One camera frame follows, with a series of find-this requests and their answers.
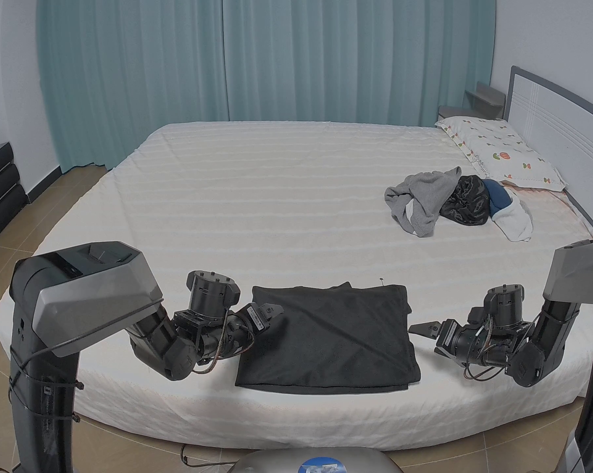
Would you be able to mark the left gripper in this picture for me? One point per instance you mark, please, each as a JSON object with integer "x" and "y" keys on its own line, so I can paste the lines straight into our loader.
{"x": 237, "y": 338}

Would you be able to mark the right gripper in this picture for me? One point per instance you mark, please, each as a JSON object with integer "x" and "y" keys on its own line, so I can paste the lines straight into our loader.
{"x": 471, "y": 345}

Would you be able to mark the black T-shirt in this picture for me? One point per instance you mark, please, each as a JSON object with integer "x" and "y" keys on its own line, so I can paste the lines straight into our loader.
{"x": 326, "y": 338}

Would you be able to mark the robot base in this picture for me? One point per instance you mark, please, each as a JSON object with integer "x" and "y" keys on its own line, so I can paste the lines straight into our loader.
{"x": 286, "y": 461}

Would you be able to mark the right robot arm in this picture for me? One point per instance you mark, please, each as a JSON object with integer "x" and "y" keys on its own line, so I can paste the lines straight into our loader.
{"x": 547, "y": 333}

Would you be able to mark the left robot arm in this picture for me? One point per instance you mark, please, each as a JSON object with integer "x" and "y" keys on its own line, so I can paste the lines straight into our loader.
{"x": 94, "y": 293}

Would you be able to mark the bed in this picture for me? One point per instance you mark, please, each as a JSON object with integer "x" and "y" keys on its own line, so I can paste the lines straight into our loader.
{"x": 276, "y": 205}

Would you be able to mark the black shiny garment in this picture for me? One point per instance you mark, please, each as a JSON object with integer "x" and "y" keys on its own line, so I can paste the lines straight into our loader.
{"x": 466, "y": 202}

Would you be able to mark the grey garment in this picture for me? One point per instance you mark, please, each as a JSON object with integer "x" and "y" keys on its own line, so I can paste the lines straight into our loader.
{"x": 424, "y": 195}

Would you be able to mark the white garment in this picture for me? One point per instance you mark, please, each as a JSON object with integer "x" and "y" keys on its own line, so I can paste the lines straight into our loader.
{"x": 515, "y": 222}

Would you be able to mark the dark blue garment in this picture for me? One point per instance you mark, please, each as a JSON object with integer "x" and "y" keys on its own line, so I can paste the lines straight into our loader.
{"x": 496, "y": 197}

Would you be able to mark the white printed pillow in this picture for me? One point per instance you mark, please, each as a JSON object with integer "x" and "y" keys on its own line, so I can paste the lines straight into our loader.
{"x": 503, "y": 150}

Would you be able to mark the grey bedside table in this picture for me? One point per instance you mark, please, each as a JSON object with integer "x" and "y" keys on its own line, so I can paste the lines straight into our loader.
{"x": 483, "y": 99}

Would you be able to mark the blue-green curtain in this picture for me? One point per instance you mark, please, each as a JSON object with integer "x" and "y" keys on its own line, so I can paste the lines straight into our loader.
{"x": 355, "y": 42}
{"x": 129, "y": 67}

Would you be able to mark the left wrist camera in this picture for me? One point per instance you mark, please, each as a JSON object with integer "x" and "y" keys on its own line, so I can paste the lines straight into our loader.
{"x": 258, "y": 319}

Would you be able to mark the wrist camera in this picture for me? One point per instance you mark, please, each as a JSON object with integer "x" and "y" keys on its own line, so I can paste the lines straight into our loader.
{"x": 446, "y": 334}
{"x": 258, "y": 319}

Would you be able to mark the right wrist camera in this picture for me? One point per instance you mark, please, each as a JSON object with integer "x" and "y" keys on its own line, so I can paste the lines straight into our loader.
{"x": 446, "y": 334}

